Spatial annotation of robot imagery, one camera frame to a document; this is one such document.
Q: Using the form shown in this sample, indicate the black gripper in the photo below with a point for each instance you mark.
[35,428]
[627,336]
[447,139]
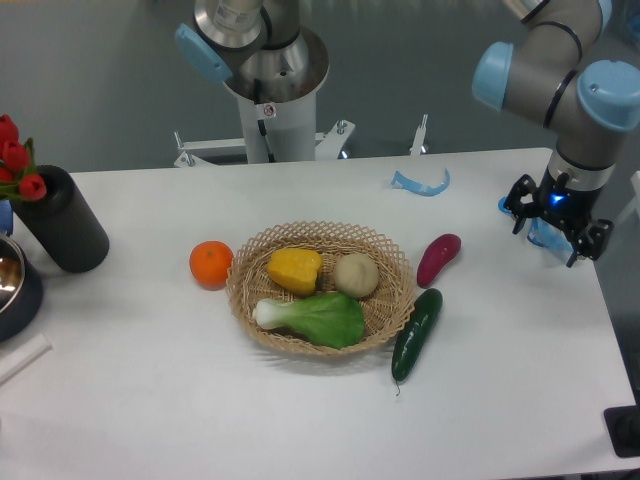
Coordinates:
[564,208]

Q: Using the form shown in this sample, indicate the yellow bell pepper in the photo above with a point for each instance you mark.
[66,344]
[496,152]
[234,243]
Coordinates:
[296,270]

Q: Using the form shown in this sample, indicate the second grey robot arm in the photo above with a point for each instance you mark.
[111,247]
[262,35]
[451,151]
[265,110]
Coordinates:
[225,34]

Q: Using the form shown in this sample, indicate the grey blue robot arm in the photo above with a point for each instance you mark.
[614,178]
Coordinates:
[590,109]

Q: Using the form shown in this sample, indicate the woven wicker basket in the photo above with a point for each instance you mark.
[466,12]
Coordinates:
[386,310]

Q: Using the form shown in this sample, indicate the blue tape scrap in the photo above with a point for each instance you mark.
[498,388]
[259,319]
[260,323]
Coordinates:
[543,235]

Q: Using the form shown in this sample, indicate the purple sweet potato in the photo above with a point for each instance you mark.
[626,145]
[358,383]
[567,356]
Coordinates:
[436,256]

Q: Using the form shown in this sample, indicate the blue tape strip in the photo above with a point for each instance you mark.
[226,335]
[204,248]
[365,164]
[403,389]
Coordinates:
[401,182]

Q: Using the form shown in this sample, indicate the green cucumber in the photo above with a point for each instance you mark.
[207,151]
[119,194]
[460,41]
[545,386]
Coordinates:
[415,334]

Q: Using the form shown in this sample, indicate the beige steamed bun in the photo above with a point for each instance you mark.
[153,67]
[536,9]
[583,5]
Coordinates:
[356,275]

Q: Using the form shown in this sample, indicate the black device at edge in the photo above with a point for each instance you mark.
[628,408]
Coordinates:
[623,429]

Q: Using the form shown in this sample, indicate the green bok choy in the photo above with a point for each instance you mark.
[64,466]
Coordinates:
[332,320]

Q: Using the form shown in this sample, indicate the orange tangerine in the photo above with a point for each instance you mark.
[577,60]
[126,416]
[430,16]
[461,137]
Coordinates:
[209,262]

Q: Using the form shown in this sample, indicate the black cylindrical vase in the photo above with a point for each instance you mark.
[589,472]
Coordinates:
[64,224]

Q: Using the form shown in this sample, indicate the metal bowl dark rim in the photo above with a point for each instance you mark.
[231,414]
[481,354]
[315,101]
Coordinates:
[21,289]

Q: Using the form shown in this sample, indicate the red artificial tulips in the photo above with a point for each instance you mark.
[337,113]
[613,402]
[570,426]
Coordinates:
[20,179]

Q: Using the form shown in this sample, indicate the white flat stick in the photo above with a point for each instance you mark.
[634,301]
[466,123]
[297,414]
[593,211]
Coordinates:
[22,356]

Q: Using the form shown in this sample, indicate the white metal frame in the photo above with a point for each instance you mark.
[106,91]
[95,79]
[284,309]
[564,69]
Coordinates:
[328,146]

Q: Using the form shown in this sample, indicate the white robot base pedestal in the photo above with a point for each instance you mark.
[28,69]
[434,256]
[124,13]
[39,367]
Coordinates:
[276,97]

